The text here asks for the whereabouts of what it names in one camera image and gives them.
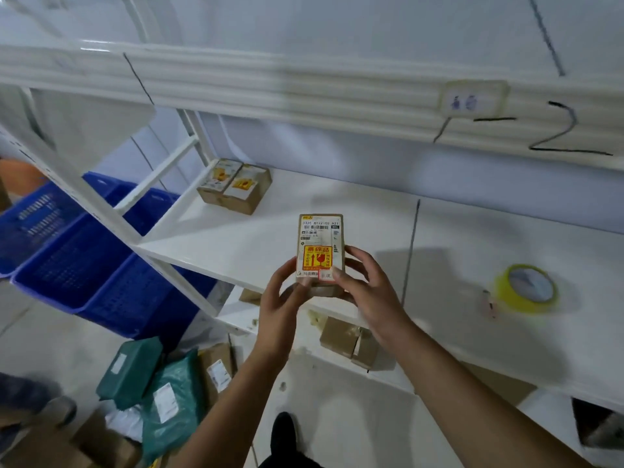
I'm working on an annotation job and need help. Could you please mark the person's right hand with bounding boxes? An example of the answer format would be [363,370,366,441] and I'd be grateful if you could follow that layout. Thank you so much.
[331,245,416,348]

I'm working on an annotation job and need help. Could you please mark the person's left hand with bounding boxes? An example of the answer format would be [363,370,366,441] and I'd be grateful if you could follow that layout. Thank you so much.
[257,257,314,369]

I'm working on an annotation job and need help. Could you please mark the white metal shelving rack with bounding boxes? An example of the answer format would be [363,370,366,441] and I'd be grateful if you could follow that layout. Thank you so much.
[0,0,624,415]

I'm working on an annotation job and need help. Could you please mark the cardboard box with white label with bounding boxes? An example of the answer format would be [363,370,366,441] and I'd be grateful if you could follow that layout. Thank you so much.
[296,213,346,298]

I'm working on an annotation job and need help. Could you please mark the labelled box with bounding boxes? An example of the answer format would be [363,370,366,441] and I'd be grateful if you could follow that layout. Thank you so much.
[222,163,274,216]

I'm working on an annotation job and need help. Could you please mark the yellow tape roll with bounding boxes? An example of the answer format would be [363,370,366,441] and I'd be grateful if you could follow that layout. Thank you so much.
[494,263,560,315]

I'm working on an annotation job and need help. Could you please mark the cardboard box with printed label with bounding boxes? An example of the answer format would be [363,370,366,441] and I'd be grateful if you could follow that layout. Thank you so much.
[196,157,244,208]

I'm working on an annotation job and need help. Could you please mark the person's left forearm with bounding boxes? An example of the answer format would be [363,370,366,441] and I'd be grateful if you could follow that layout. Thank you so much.
[165,345,293,468]

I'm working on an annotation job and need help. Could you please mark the person's right forearm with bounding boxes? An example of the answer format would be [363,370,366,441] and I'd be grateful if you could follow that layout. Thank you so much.
[382,324,595,468]

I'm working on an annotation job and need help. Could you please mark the floor cardboard parcel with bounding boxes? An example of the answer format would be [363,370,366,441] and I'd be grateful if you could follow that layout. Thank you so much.
[196,341,235,411]

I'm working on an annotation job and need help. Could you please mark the person's black left shoe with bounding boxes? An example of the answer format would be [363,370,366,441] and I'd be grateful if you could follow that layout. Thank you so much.
[270,411,299,468]

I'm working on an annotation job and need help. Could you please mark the person's dark trousers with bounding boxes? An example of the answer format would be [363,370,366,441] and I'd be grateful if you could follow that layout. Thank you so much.
[257,452,323,468]

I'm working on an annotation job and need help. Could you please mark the large floor cardboard box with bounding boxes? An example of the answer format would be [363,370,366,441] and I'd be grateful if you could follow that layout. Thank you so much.
[0,423,82,468]

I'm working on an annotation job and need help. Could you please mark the small pink cutter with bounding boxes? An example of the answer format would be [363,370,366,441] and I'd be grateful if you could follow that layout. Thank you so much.
[479,289,499,320]

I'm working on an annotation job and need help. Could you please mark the green plastic mailer package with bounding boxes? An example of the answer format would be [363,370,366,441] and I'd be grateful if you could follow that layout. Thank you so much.
[140,348,206,467]
[95,336,164,411]

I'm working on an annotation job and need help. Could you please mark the blue plastic crate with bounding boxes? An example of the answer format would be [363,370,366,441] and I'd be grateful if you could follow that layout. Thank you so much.
[0,170,218,340]

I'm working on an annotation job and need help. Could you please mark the white plastic bag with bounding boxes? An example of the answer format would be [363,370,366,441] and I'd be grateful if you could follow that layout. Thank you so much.
[104,404,145,445]

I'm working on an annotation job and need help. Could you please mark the yellow-edged white sticker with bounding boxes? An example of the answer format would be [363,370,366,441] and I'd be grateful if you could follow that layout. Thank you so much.
[438,79,511,118]

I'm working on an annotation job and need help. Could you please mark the orange object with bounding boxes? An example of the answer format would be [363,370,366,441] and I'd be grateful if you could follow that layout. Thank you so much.
[0,157,47,198]

